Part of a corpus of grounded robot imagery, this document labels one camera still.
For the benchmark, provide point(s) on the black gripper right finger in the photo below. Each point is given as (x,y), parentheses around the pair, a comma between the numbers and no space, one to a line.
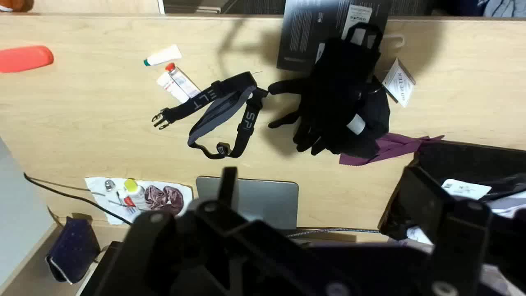
(457,229)

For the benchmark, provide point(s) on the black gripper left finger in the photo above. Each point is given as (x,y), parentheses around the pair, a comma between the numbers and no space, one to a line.
(192,255)

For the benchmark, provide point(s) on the grey monitor stand base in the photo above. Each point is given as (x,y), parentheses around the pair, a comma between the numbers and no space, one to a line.
(269,201)

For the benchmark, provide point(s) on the clear plastic bag of items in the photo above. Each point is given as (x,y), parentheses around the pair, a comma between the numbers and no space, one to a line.
(125,198)

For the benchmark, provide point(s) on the purple cloth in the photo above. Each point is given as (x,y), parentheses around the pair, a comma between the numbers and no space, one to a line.
(389,145)

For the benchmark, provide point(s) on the white paper tag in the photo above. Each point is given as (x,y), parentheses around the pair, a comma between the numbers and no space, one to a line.
(398,82)

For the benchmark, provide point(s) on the pink tube red cap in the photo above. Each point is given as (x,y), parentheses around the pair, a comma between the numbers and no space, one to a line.
(182,81)

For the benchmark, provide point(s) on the black gloves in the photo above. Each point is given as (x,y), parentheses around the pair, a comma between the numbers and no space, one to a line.
(342,105)

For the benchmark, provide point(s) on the white blue ointment tube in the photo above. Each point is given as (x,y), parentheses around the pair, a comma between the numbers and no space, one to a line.
(164,81)

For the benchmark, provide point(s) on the white tube green cap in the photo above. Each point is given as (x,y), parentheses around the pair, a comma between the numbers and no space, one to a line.
(171,53)

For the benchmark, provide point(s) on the black cardboard box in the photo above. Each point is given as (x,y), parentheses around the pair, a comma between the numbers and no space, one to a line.
(309,23)

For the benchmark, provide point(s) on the red plastic case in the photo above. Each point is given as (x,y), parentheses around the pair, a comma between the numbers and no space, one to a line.
(25,58)

